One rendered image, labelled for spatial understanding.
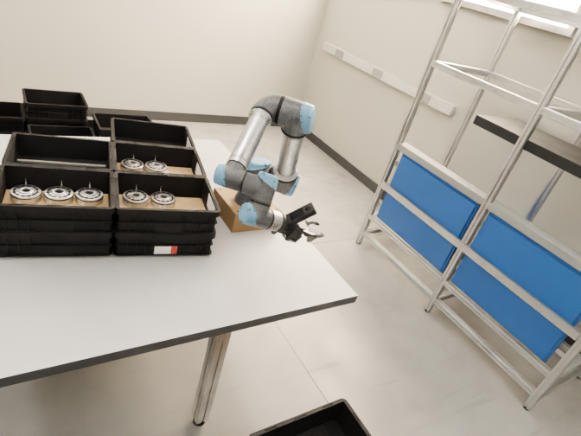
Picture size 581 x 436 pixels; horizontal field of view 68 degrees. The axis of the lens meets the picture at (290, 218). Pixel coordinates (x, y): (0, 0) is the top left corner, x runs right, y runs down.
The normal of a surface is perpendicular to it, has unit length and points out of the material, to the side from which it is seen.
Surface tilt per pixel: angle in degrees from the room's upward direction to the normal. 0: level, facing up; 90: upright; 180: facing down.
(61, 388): 0
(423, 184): 90
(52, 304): 0
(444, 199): 90
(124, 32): 90
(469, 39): 90
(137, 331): 0
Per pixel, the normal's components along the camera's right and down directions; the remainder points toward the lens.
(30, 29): 0.49, 0.55
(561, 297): -0.83, 0.07
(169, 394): 0.25, -0.83
